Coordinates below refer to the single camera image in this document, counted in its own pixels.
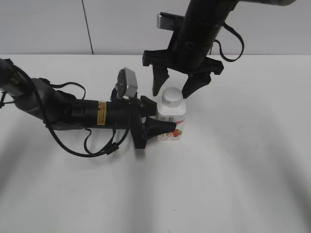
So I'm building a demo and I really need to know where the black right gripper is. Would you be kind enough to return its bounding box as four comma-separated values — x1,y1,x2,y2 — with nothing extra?
142,22,224,99

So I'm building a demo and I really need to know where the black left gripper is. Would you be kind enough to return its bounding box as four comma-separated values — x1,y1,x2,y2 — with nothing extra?
107,96,176,149

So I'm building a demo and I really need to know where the white bottle cap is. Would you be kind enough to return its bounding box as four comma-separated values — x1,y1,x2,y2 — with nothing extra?
162,87,183,107

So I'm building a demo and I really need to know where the white yili yogurt bottle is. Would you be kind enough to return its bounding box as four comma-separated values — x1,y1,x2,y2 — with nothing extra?
156,95,186,141

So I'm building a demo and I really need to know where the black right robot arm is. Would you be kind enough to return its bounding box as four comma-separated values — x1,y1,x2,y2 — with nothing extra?
142,0,245,99

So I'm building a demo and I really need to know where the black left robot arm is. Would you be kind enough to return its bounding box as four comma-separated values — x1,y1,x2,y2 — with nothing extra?
0,59,176,149

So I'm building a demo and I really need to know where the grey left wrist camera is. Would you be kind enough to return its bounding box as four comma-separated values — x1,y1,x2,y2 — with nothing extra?
114,67,138,99

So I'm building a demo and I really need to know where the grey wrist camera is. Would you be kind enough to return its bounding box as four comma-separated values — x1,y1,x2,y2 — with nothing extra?
114,67,138,99
156,12,184,31

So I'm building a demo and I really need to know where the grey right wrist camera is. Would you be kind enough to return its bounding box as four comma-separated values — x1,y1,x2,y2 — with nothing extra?
156,12,184,31

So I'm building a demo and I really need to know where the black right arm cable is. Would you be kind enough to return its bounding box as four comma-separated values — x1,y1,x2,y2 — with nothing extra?
213,21,245,62

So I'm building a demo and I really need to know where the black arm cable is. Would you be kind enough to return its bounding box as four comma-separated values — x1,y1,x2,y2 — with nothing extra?
0,72,131,158
213,21,245,62

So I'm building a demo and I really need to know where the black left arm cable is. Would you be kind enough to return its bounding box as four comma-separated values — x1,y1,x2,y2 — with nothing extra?
0,72,131,158

